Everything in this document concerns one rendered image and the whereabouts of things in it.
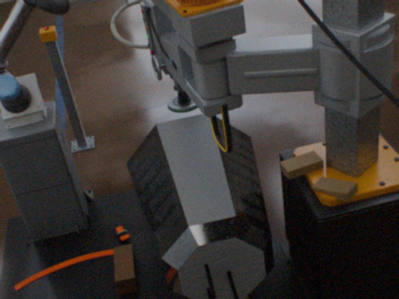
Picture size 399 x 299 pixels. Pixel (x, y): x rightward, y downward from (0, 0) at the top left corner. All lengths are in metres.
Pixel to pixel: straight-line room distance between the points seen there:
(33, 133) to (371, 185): 2.04
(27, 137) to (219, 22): 1.66
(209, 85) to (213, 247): 0.76
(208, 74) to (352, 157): 0.81
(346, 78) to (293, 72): 0.24
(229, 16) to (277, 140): 2.27
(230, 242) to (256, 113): 2.52
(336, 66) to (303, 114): 2.42
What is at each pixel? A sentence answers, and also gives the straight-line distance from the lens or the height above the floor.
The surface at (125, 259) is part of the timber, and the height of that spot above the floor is 0.14.
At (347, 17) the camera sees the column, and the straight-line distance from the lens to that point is 2.50.
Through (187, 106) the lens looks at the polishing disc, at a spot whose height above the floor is 0.88.
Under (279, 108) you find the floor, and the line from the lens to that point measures 5.04.
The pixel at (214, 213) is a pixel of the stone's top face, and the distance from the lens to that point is 2.66.
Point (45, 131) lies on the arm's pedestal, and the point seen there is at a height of 0.84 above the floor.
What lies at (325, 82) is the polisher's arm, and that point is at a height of 1.32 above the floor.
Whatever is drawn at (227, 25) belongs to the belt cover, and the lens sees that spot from 2.48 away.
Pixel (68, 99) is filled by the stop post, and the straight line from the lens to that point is 4.79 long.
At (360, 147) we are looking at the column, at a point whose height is 0.95.
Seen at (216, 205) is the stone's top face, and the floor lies 0.82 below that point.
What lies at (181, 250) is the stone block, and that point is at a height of 0.73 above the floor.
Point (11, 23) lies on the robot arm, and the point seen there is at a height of 1.53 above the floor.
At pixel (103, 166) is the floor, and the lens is 4.68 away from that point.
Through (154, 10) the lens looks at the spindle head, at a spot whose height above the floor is 1.52.
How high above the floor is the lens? 2.54
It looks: 34 degrees down
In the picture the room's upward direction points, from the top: 10 degrees counter-clockwise
